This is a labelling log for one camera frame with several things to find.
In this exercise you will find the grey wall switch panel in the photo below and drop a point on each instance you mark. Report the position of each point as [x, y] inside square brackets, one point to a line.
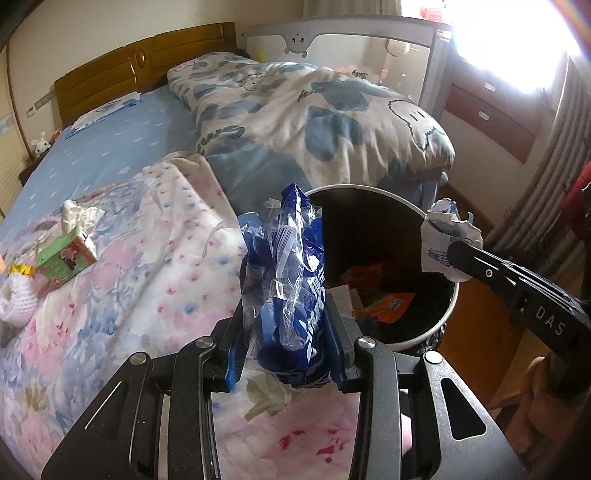
[43, 101]

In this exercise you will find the grey patterned curtain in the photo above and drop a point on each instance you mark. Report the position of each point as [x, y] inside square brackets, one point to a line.
[540, 184]

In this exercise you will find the blue plastic wrapper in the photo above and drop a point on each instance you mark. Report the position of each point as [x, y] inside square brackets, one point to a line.
[286, 323]

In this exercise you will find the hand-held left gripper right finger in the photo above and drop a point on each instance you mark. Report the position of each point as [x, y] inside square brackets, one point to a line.
[336, 355]

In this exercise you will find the blue bed sheet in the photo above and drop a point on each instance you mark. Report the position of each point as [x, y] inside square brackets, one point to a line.
[92, 157]

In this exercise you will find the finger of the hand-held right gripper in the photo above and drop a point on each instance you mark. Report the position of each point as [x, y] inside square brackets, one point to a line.
[485, 267]

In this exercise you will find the green carton box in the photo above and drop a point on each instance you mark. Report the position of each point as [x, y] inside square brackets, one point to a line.
[64, 258]

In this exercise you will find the blue patterned pillow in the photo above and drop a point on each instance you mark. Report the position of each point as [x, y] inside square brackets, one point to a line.
[111, 108]

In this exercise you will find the red and white drawer cabinet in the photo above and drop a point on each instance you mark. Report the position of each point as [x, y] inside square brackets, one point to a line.
[489, 115]

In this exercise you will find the yellow wrapper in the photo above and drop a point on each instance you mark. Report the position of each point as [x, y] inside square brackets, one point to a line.
[21, 270]

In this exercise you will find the round black trash bin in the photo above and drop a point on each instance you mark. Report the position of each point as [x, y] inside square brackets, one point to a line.
[369, 230]

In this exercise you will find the white rabbit toy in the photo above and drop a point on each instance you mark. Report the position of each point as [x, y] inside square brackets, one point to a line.
[40, 145]

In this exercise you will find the grey mesh bed guard rail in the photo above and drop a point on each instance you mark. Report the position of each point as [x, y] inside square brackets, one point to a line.
[277, 32]

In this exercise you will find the person's right hand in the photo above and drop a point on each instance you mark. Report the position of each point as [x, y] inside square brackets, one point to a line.
[545, 415]

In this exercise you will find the red packet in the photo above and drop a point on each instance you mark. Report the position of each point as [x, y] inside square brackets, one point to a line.
[364, 272]

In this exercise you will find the white paper scrap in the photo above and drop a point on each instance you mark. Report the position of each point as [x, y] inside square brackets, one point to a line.
[443, 240]

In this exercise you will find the white and blue printed quilt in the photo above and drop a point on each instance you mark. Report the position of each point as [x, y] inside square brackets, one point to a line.
[300, 115]

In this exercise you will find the dark wooden nightstand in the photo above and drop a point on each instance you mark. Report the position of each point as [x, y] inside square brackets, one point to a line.
[30, 170]

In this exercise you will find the white tissue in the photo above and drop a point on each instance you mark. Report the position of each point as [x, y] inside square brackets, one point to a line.
[76, 214]

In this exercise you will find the pink floral blanket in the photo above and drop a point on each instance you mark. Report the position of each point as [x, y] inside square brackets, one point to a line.
[138, 323]

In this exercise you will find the dark red garment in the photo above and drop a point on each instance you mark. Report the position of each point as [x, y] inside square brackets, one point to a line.
[577, 198]

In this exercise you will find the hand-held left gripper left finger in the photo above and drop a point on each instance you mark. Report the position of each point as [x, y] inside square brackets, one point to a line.
[235, 360]

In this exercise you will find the wooden bed headboard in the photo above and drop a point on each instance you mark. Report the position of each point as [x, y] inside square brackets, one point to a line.
[161, 50]

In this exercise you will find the orange wrapper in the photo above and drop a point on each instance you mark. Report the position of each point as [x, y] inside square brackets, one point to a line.
[390, 307]

